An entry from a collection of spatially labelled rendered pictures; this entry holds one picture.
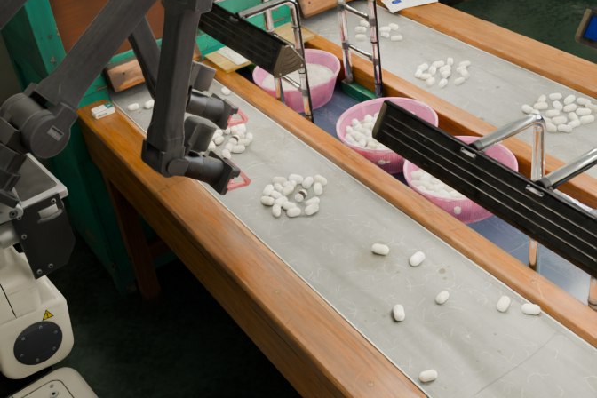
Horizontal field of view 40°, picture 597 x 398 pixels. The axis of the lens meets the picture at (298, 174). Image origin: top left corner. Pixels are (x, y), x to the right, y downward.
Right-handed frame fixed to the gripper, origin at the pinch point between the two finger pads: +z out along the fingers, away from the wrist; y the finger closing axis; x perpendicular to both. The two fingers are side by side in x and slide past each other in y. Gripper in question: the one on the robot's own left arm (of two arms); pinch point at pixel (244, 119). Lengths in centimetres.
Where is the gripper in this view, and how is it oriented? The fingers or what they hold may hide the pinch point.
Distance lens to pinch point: 215.7
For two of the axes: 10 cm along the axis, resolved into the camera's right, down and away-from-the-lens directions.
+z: 7.3, 2.1, 6.6
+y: -5.5, -4.1, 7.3
